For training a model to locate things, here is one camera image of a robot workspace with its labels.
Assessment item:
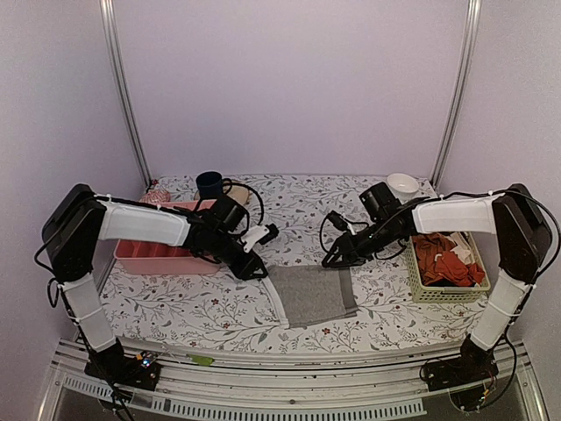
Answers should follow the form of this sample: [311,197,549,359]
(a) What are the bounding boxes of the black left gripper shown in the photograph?
[209,230,269,281]

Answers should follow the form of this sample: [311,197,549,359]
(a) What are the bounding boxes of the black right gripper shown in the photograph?
[322,218,401,268]

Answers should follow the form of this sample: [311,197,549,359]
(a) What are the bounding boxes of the grey boxer underwear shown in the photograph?
[262,266,359,329]

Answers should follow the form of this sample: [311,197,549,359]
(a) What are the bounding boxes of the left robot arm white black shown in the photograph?
[38,184,278,381]

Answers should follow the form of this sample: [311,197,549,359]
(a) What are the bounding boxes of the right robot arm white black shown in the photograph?
[322,182,560,382]

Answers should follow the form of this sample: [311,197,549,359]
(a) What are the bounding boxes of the floral tablecloth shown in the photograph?
[101,175,486,354]

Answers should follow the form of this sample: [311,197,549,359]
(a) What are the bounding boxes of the beige plush toy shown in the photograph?
[224,185,252,206]

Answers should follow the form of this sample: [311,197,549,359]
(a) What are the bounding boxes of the dark blue mug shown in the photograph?
[195,171,233,200]

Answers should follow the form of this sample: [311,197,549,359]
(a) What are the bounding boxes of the white bowl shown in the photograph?
[386,173,420,199]

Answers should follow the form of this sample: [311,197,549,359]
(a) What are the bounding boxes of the pale green plastic basket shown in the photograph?
[405,232,491,303]

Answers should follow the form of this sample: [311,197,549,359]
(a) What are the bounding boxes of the orange clothes in basket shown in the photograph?
[413,232,486,288]

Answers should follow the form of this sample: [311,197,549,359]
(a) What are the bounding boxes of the green tape scrap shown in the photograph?
[188,354,215,367]

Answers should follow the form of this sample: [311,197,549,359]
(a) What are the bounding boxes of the pink divided organizer box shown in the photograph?
[113,199,223,276]

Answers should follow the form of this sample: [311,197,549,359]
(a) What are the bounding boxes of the red white striped cloth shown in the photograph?
[139,188,171,204]

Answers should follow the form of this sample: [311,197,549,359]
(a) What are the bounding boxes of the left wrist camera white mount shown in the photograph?
[240,224,279,253]

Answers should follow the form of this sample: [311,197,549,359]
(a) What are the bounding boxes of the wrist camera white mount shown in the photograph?
[240,224,279,253]
[327,210,356,235]

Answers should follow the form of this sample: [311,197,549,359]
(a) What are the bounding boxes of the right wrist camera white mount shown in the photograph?
[327,210,356,235]

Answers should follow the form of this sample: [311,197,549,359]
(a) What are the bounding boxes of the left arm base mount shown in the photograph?
[84,346,162,391]

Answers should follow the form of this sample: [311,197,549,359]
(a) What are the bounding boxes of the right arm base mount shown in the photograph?
[419,351,499,391]

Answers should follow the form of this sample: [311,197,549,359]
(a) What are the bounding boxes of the right aluminium frame post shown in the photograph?
[430,0,482,189]

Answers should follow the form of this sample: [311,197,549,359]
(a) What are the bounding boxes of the aluminium frame post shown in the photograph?
[430,0,482,189]
[99,0,152,187]

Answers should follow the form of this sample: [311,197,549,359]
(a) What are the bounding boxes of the left aluminium frame post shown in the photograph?
[99,0,152,187]

